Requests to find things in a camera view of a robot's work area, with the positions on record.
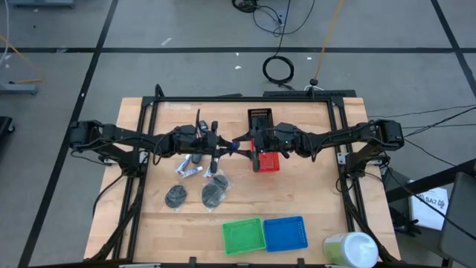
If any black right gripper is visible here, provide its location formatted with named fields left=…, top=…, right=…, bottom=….
left=232, top=122, right=300, bottom=173

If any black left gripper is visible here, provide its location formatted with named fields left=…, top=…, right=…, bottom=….
left=173, top=121, right=235, bottom=174

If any black pad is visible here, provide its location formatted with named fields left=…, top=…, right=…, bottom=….
left=164, top=183, right=189, bottom=210
left=200, top=182, right=226, bottom=213
left=208, top=169, right=234, bottom=194

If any red plastic basket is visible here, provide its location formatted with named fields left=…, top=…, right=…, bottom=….
left=251, top=139, right=280, bottom=173

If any black plastic basket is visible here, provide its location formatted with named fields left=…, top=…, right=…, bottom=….
left=247, top=107, right=274, bottom=131

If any black bar behind table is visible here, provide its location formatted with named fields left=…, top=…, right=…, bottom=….
left=262, top=89, right=357, bottom=99

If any green plastic basket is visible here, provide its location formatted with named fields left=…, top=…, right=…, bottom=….
left=221, top=217, right=267, bottom=256

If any blue plastic basket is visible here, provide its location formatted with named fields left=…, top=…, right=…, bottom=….
left=263, top=215, right=309, bottom=253

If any green canister with white lid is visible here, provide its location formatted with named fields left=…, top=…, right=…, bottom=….
left=322, top=231, right=379, bottom=268

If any black caster foot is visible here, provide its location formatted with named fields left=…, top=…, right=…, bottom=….
left=393, top=217, right=423, bottom=238

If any black metal beam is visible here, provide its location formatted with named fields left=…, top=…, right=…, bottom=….
left=385, top=158, right=476, bottom=204

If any white printed cardboard box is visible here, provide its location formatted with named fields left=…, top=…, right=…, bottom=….
left=408, top=180, right=450, bottom=231

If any grey metal base bar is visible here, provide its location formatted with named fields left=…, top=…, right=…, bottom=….
left=0, top=83, right=39, bottom=96

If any black floor object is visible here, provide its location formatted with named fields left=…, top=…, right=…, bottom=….
left=0, top=116, right=16, bottom=135

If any dark grey desk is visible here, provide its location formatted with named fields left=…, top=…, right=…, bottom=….
left=438, top=170, right=476, bottom=267

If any grey floor platform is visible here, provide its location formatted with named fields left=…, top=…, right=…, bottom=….
left=7, top=0, right=75, bottom=9

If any coiled black floor cable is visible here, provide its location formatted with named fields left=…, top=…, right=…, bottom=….
left=262, top=54, right=295, bottom=86

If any yellow cable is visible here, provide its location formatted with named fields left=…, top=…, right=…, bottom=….
left=314, top=0, right=345, bottom=81

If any black tangled floor cable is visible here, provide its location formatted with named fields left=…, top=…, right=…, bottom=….
left=231, top=0, right=316, bottom=38

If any thin black floor cable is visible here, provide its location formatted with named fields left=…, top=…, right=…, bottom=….
left=367, top=105, right=476, bottom=119

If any thick black floor cable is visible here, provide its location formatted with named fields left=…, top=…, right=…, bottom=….
left=403, top=106, right=476, bottom=138

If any orange floor cable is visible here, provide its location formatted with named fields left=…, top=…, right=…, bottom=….
left=0, top=35, right=44, bottom=85

